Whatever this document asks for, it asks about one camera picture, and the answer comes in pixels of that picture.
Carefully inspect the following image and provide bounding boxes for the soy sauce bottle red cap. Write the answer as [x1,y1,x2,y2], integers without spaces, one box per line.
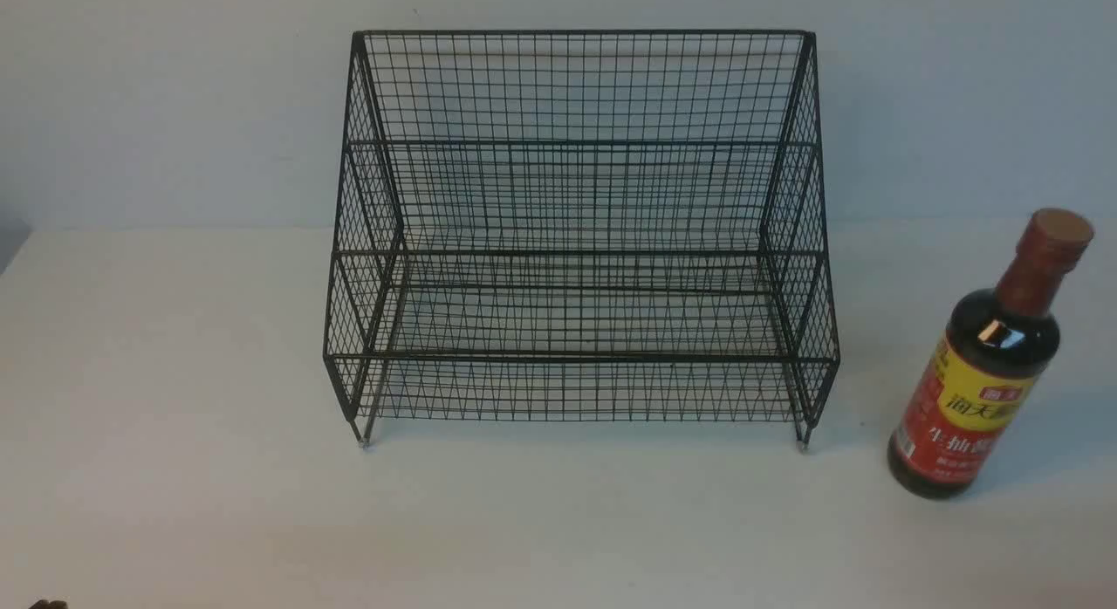
[887,208,1094,499]

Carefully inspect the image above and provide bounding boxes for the small dark object at edge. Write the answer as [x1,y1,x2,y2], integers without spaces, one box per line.
[29,599,69,609]

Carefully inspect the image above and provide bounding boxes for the black wire mesh shelf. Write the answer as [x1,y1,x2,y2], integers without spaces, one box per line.
[322,28,841,447]

